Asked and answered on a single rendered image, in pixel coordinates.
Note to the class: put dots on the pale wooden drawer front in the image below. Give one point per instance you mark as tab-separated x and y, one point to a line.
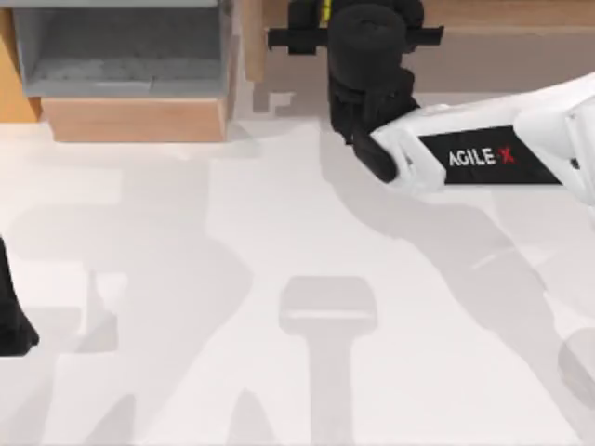
135	118

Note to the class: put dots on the small yellow object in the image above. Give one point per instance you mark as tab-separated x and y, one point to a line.
325	9

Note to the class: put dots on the wooden cupboard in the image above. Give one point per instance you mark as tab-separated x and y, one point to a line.
502	60

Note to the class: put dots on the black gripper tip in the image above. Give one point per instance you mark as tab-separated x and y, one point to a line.
14	316

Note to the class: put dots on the grey pierced drawer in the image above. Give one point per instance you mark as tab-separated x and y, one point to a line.
121	51

